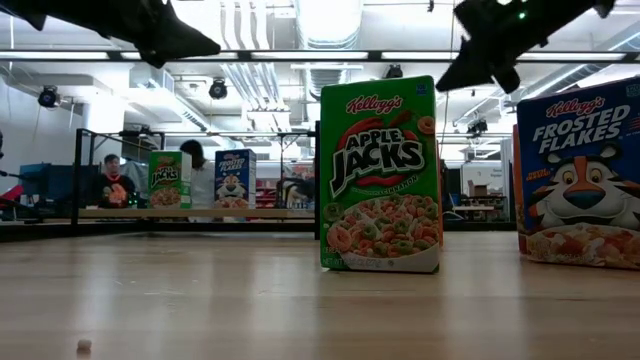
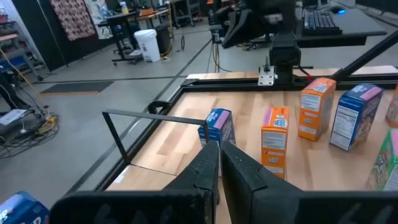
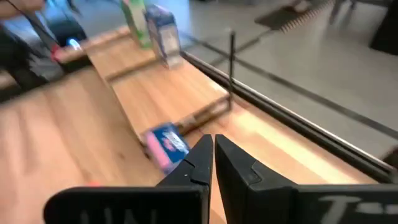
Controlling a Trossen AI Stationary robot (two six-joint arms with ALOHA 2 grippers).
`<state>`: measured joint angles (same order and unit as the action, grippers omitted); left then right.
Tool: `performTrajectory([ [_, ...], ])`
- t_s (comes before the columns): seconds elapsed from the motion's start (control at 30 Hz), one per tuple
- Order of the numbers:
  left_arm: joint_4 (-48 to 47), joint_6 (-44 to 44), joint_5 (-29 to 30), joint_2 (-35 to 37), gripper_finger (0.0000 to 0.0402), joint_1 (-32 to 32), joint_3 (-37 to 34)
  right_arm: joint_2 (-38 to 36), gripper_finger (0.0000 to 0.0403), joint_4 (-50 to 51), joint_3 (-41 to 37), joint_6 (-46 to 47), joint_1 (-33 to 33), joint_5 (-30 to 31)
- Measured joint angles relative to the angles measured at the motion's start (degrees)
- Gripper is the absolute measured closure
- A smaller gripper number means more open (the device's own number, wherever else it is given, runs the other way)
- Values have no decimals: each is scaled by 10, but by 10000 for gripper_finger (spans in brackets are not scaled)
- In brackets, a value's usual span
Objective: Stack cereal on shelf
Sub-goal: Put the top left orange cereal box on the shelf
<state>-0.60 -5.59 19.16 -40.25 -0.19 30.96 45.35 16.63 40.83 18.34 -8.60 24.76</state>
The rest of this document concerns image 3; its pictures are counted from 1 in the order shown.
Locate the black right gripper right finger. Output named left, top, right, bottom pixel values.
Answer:
left=215, top=134, right=398, bottom=224

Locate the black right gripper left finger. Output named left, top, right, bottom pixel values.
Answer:
left=43, top=133, right=215, bottom=224

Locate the blue Frosted Flakes cereal box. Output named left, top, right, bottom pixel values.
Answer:
left=141, top=123, right=191, bottom=175
left=144, top=4, right=185, bottom=70

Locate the green Apple Jacks cereal box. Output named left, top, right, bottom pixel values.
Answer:
left=120, top=0, right=153, bottom=50

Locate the black floor mat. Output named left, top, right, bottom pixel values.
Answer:
left=254, top=0, right=336, bottom=32

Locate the red plastic object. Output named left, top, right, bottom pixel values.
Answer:
left=50, top=43, right=65, bottom=62

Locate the black device with blue light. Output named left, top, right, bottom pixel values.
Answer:
left=46, top=17, right=90, bottom=52

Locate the black metal shelf end frame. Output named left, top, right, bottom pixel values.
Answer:
left=178, top=29, right=237, bottom=135

